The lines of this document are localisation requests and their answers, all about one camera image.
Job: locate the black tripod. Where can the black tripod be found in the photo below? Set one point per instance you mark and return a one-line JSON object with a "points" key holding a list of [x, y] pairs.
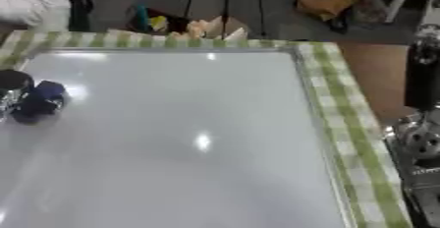
{"points": [[226, 6]]}

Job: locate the orange bag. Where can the orange bag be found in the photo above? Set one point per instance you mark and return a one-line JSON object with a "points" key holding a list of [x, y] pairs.
{"points": [[326, 4]]}

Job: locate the tan cardboard box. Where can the tan cardboard box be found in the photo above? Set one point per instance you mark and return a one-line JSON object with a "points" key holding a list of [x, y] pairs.
{"points": [[215, 28]]}

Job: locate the dark blue whiteboard brush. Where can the dark blue whiteboard brush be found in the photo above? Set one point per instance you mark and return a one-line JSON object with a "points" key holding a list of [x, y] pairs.
{"points": [[40, 102]]}

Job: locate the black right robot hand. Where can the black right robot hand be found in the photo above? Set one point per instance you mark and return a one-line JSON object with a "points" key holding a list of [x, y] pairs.
{"points": [[423, 81]]}

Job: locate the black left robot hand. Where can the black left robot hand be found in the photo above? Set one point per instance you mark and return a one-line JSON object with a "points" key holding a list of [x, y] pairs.
{"points": [[12, 82]]}

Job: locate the large white whiteboard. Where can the large white whiteboard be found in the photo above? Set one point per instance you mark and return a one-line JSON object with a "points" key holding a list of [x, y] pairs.
{"points": [[189, 133]]}

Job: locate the person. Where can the person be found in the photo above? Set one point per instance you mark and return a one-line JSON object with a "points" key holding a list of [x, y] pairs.
{"points": [[28, 2]]}

